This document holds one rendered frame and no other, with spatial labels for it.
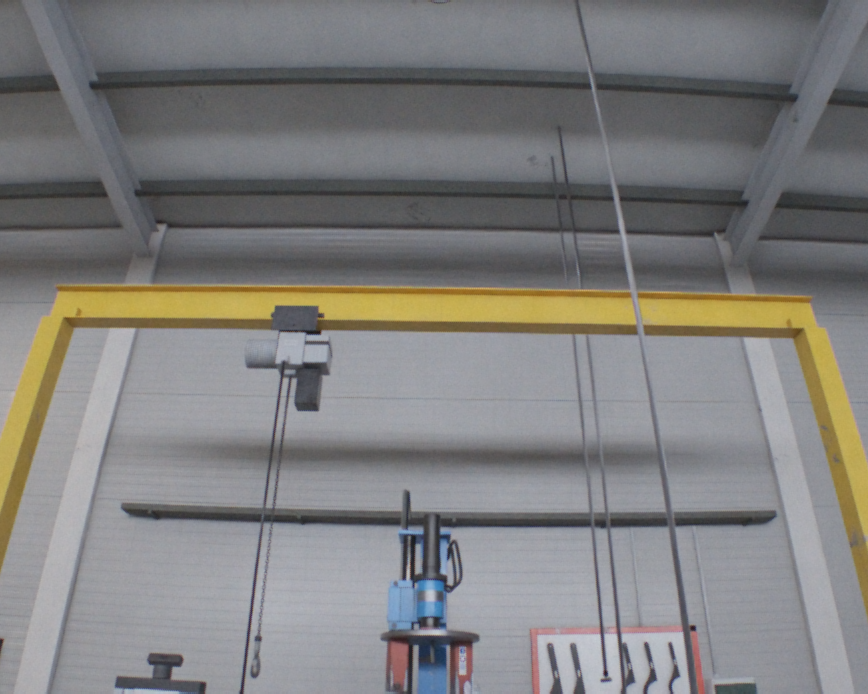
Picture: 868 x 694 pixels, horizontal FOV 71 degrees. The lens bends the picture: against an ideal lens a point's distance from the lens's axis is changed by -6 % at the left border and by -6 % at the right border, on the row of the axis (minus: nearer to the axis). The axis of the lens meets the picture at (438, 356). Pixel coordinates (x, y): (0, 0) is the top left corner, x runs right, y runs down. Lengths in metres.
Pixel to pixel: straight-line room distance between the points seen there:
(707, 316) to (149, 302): 3.82
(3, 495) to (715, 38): 6.82
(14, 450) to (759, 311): 4.92
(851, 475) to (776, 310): 1.25
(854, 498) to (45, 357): 5.11
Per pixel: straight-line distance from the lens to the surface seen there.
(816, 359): 4.78
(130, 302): 4.84
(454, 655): 4.02
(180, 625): 6.41
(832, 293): 8.81
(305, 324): 4.24
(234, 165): 7.72
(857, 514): 4.44
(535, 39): 6.66
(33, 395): 4.65
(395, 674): 3.90
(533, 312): 4.38
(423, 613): 3.97
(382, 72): 6.66
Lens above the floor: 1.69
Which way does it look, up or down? 30 degrees up
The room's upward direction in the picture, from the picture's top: 1 degrees clockwise
